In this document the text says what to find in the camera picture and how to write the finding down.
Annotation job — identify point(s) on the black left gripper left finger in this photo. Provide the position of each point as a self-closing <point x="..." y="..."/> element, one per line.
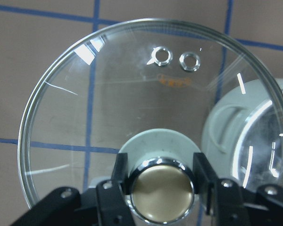
<point x="110" y="196"/>

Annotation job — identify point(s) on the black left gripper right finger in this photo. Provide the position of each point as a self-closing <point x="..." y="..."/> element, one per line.
<point x="221" y="197"/>

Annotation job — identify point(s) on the glass pot lid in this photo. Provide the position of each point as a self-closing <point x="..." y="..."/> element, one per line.
<point x="144" y="88"/>

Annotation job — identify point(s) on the pale green electric pot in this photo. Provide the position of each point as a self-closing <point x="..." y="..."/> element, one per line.
<point x="243" y="139"/>

